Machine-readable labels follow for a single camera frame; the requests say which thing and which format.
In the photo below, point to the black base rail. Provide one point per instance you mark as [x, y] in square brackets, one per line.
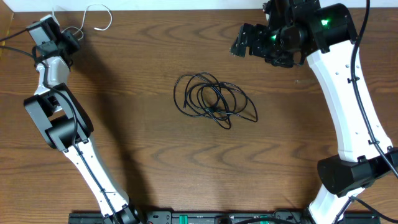
[166, 217]

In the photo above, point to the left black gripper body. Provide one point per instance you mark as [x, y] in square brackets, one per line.
[66, 48]

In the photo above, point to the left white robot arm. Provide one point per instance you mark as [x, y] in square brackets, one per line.
[66, 127]

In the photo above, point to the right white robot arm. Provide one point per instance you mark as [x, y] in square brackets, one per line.
[327, 40]

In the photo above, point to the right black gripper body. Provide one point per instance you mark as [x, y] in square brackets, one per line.
[274, 48]

